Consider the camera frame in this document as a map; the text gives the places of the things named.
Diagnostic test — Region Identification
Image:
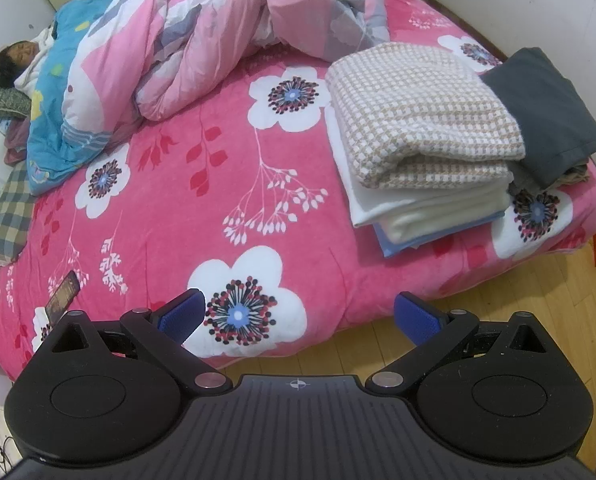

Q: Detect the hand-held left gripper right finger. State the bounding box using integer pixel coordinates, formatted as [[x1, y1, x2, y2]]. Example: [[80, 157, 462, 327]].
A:
[[365, 291, 551, 397]]

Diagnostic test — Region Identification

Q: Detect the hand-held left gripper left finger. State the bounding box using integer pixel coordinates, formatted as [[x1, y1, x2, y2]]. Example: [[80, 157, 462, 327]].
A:
[[45, 288, 234, 397]]

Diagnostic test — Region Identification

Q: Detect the beige checked knit jacket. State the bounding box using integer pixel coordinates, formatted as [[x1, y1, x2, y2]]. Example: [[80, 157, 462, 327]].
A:
[[324, 42, 527, 191]]

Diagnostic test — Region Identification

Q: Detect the light blue folded cloth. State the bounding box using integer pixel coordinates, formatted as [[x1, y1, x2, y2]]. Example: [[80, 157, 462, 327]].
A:
[[372, 210, 506, 259]]

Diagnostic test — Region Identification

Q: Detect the pink floral bed sheet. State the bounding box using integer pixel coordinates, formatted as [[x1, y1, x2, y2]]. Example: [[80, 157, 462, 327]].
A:
[[0, 0, 596, 383]]

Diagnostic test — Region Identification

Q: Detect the white folded cloth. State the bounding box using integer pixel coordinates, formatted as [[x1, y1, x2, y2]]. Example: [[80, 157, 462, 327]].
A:
[[324, 105, 513, 243]]

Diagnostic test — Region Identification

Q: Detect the black smartphone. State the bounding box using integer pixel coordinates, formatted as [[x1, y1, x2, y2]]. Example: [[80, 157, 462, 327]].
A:
[[44, 270, 82, 327]]

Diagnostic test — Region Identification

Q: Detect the plaid pillow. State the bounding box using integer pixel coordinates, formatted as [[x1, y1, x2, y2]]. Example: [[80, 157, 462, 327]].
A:
[[0, 162, 44, 267]]

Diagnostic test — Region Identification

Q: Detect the brown folded cloth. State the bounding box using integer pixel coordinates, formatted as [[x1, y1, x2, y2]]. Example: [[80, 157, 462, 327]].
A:
[[558, 157, 591, 186]]

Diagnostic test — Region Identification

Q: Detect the purple cloth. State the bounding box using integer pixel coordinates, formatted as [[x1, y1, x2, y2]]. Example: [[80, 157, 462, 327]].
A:
[[0, 117, 31, 168]]

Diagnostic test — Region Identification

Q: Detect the dark grey folded garment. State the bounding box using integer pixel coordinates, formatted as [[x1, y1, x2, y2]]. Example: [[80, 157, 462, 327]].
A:
[[479, 47, 596, 191]]

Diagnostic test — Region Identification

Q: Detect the pink and blue patterned quilt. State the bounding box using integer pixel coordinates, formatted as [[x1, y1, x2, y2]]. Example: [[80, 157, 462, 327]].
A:
[[25, 0, 391, 197]]

